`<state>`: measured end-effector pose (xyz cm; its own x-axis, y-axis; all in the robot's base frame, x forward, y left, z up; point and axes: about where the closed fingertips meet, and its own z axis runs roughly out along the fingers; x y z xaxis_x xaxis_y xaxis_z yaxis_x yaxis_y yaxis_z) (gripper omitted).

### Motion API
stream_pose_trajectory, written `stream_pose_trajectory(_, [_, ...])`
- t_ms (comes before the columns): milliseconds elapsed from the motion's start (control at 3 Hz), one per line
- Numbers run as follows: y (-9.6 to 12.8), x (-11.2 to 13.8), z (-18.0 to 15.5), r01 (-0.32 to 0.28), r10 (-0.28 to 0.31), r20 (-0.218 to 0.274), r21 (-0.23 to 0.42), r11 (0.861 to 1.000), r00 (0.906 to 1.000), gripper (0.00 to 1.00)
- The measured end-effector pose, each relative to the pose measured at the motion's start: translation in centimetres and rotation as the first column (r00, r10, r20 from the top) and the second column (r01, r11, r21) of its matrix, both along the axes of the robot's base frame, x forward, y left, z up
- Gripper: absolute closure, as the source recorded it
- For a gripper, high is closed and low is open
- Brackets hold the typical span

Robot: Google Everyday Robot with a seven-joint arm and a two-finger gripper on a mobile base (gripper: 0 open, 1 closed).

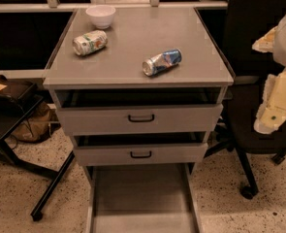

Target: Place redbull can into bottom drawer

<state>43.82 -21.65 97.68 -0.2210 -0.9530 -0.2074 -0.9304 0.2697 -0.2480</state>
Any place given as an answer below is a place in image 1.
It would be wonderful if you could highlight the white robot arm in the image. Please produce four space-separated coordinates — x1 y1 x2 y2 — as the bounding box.
252 15 286 134

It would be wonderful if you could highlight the grey open bottom drawer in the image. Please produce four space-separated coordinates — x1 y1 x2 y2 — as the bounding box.
85 164 203 233

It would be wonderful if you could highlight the grey middle drawer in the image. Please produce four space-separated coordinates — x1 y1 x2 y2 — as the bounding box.
74 132 207 166

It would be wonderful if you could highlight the blue silver redbull can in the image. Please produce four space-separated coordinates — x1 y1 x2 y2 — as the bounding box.
143 49 182 77

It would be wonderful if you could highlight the grey drawer cabinet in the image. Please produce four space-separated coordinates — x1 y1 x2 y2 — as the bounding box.
43 6 236 233

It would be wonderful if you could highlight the black office chair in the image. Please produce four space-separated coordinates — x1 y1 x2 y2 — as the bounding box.
200 0 286 199

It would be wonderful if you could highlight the black top drawer handle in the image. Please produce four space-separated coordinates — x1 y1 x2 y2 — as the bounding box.
127 114 155 123

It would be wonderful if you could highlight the grey top drawer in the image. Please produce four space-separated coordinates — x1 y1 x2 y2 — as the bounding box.
58 88 222 136

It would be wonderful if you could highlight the white bowl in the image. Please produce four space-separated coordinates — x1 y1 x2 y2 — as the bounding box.
85 5 116 29

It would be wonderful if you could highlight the black laptop case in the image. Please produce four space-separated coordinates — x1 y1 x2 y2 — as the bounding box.
0 76 37 105

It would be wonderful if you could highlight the brown bag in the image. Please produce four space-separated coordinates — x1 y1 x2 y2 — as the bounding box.
11 102 58 143

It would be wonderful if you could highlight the green white soda can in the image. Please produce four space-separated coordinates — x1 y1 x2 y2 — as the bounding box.
73 30 108 56

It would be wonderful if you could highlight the black drawer handle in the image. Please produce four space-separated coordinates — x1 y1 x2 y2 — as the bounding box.
127 114 155 123
130 151 152 159

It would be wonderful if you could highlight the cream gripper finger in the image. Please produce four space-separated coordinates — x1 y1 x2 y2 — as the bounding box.
252 27 276 52

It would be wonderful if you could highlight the black middle drawer handle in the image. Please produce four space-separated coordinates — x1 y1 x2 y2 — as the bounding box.
130 151 152 159

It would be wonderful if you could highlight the black side table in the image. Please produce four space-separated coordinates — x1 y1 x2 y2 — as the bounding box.
0 94 74 221

